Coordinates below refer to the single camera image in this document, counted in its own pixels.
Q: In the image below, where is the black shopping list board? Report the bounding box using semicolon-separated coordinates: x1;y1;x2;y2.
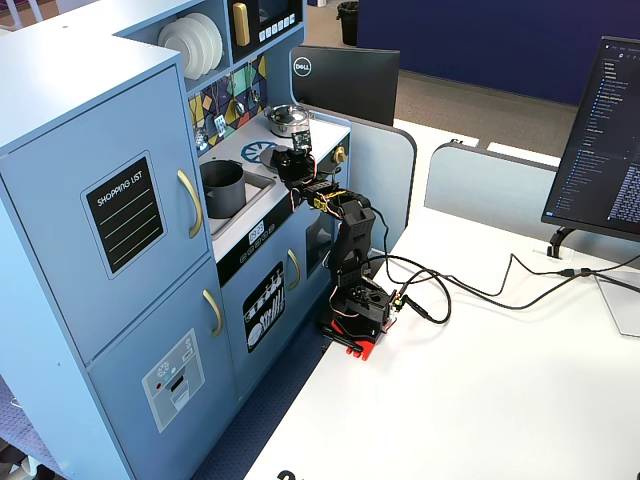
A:
80;150;169;280

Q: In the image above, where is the blue fridge door with chalkboard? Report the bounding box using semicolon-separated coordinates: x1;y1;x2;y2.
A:
0;63;214;365

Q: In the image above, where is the metal ladle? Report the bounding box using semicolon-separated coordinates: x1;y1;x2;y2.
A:
231;69;247;116

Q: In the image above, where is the blue fridge door with dispenser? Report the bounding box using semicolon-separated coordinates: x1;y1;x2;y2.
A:
84;254;239;474

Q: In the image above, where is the metal skimmer spoon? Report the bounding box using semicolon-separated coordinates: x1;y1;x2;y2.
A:
193;82;209;151

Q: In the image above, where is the red arm base clamp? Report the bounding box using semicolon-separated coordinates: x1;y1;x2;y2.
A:
322;319;382;362

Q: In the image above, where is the gold microwave handle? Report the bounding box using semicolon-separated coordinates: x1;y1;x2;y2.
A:
232;2;251;47

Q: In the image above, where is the black trash bin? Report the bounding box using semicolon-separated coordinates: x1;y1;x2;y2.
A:
337;0;360;47

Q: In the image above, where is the gray toy pot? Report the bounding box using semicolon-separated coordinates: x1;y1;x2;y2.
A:
199;159;247;220

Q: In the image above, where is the monitor showing code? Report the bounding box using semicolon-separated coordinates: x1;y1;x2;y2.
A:
541;35;640;244

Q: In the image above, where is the black camera cable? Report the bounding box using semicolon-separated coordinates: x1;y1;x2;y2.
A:
372;204;452;326

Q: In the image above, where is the stainless steel pot with lid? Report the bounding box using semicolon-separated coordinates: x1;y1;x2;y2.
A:
263;103;314;139

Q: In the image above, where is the gold dishwasher door handle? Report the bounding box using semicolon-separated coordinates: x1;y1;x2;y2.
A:
286;248;302;291

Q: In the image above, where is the black microwave door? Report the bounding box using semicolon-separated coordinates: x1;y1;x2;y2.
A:
227;0;306;64

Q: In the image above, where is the gray toy sink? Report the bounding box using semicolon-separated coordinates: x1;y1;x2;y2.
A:
199;164;279;239

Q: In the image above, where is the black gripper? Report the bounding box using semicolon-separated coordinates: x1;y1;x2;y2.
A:
270;147;317;187

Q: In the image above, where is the metal slotted spatula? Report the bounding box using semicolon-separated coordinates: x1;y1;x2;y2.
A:
212;79;227;139

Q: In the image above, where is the blue oven door with window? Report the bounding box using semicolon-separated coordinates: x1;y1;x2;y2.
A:
302;209;341;321

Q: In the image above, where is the gray desk divider panel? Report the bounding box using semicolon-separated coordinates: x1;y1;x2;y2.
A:
312;109;418;261
423;141;561;226

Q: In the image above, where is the blue dishwasher door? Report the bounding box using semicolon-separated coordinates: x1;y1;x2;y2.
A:
219;217;307;401

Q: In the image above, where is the gray monitor base plate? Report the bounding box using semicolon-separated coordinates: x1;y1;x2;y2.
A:
594;272;640;337

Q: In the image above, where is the gold fridge door handle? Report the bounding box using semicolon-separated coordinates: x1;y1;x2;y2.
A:
202;288;225;338
177;168;204;240

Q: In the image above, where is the black power cable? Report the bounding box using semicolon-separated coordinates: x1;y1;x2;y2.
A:
387;252;640;312

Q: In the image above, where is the blue toy kitchen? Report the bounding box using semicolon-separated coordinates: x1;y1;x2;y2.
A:
0;0;354;480

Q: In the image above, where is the white toy plate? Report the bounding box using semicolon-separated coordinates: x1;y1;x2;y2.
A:
157;19;194;80
174;16;211;76
187;12;224;71

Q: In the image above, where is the black Dell monitor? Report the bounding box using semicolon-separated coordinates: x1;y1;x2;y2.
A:
289;44;401;127

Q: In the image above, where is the gray water dispenser panel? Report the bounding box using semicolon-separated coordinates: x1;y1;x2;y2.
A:
141;328;206;434

